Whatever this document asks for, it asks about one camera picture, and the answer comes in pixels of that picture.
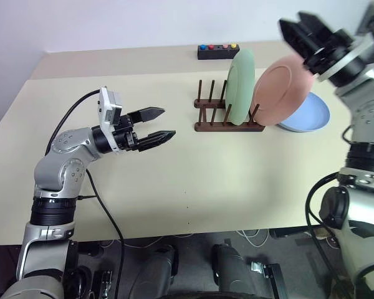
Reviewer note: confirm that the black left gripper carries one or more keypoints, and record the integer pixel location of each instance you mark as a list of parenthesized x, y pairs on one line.
[(124, 138)]

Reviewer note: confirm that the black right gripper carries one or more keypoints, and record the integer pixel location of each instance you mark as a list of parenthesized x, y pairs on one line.
[(328, 51)]

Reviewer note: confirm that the brown wooden dish rack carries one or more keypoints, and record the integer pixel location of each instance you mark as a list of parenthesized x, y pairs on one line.
[(212, 127)]

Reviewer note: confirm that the pink red plate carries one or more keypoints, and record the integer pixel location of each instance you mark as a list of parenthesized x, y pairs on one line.
[(280, 90)]

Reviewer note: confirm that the blue plate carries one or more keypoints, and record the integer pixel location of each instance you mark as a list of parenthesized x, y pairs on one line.
[(311, 118)]

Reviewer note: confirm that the green plate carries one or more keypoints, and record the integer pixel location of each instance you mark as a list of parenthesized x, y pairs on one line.
[(241, 90)]

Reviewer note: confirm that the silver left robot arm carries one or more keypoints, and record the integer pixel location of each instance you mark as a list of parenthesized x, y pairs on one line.
[(71, 143)]

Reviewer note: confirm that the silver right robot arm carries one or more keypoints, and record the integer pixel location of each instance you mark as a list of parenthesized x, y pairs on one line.
[(367, 109)]

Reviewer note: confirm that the black box with coloured buttons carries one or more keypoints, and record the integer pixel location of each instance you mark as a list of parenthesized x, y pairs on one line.
[(215, 54)]

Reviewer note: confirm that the dark rounded shape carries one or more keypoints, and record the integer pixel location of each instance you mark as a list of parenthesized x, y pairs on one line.
[(230, 268), (157, 271)]

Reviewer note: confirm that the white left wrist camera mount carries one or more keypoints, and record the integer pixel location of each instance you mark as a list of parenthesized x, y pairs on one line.
[(104, 102)]

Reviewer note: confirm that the black table frame bar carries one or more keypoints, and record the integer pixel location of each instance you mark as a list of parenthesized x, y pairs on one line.
[(291, 233)]

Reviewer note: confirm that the silver caster bracket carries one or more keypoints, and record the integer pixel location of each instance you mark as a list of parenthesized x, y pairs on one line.
[(265, 271)]

